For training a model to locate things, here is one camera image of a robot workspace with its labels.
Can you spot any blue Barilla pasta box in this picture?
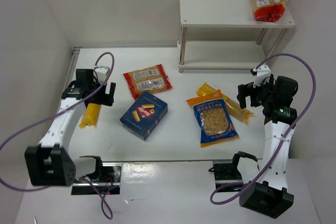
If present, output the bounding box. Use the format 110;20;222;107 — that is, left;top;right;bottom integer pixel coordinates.
120;91;168;141

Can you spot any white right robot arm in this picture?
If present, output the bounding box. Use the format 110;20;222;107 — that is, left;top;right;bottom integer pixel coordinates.
234;76;298;219

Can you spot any blue orange orecchiette bag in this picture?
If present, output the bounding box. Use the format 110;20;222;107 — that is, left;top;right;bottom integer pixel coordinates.
187;90;239;147

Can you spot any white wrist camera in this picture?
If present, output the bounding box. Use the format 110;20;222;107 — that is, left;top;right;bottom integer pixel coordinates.
250;64;271;88
93;66;110;84

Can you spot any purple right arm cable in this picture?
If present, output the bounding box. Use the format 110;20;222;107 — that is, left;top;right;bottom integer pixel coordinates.
209;53;317;205

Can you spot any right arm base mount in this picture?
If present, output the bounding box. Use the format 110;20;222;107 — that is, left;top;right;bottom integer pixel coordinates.
208;163;243;192

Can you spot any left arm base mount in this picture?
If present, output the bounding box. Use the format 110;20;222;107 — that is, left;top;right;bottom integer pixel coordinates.
71;162;122;196

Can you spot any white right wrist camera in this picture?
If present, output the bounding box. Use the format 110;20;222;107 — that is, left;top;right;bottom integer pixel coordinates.
250;64;271;88

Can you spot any red clear macaroni bag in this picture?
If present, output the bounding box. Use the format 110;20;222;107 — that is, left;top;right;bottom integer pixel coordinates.
123;64;173;100

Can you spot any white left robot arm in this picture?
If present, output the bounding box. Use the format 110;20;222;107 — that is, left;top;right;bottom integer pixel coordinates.
25;67;116;186

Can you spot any red pasta bag on shelf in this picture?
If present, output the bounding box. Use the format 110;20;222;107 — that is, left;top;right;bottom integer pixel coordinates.
250;0;287;23

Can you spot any yellow spaghetti bag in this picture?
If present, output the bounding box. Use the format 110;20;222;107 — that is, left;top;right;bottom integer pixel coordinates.
79;103;101;128
196;82;253;124

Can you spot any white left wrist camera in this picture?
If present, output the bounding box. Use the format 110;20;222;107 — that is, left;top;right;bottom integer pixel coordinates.
93;66;110;84

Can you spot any white two-tier shelf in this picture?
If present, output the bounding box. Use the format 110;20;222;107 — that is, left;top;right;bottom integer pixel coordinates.
177;0;295;72

